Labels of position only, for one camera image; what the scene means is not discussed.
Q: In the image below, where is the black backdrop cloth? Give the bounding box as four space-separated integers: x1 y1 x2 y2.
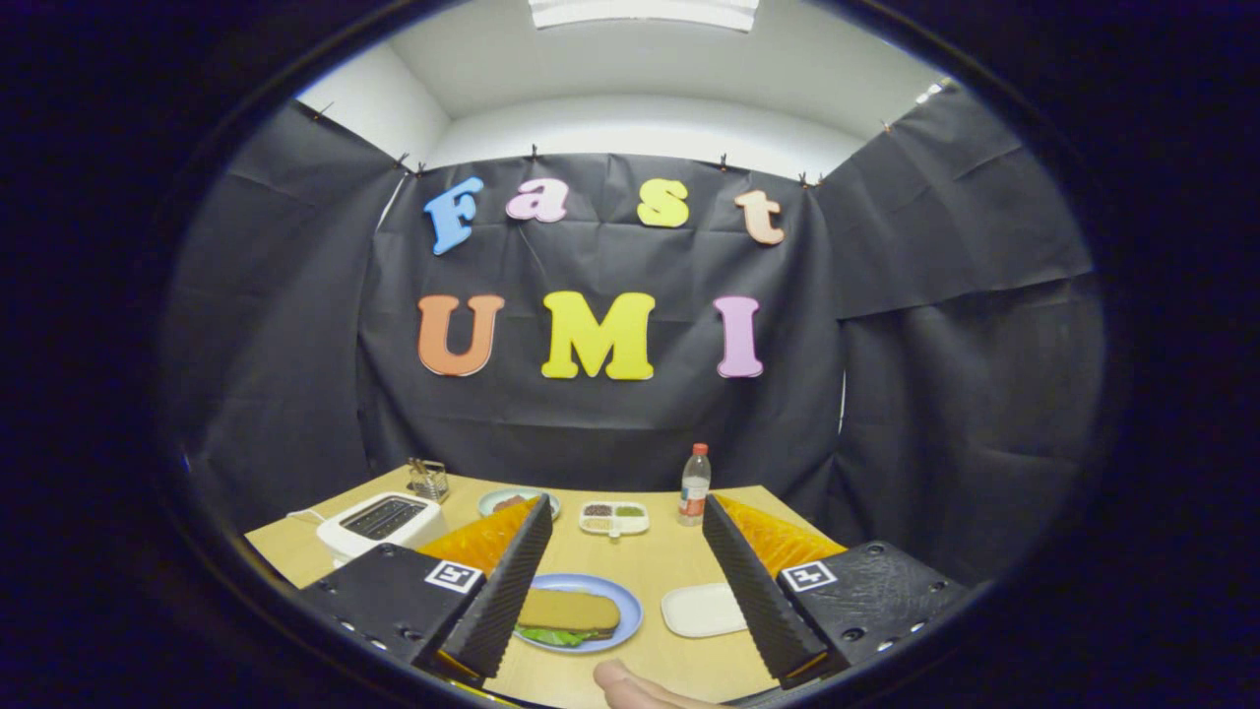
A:
162 84 1108 587

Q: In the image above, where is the white toaster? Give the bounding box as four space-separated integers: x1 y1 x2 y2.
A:
316 492 446 567

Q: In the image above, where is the small white plate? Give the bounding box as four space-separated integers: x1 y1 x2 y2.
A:
661 583 749 639

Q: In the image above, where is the brown toasted bread slice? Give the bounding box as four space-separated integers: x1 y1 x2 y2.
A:
516 588 622 633

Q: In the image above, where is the pale green plate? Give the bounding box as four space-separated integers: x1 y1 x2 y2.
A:
477 487 562 523

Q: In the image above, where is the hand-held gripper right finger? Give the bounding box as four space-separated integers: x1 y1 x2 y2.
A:
702 492 971 690

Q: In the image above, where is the green lettuce leaf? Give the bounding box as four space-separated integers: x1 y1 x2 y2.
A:
515 623 592 648

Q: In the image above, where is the ceiling light panel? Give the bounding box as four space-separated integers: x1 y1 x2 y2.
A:
529 0 761 32

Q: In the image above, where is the clear bottle with red cap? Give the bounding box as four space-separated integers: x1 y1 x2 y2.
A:
678 443 712 527

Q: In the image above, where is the metal wire utensil holder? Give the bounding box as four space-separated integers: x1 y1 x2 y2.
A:
408 458 451 504

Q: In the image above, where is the blue plate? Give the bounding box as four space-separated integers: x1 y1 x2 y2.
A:
512 573 644 654

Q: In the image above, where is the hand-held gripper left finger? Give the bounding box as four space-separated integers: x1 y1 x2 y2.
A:
295 492 554 687

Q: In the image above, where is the white divided condiment dish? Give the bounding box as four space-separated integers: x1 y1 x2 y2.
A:
579 500 651 539

